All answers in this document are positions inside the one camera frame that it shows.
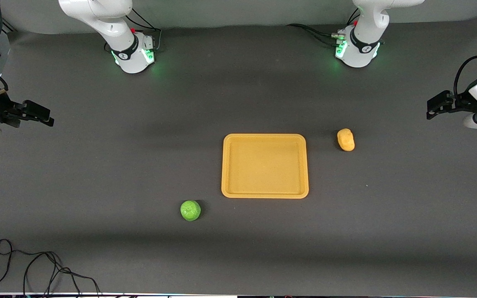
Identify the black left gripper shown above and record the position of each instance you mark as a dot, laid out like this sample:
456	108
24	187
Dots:
460	102

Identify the yellow potato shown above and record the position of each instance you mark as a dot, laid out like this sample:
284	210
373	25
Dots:
345	140

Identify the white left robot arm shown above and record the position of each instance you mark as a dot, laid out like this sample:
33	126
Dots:
367	29

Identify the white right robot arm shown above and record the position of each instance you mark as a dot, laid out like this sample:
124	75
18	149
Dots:
118	25

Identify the green apple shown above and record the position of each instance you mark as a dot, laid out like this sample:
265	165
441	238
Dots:
190	210

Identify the yellow plastic tray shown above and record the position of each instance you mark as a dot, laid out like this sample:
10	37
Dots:
264	165

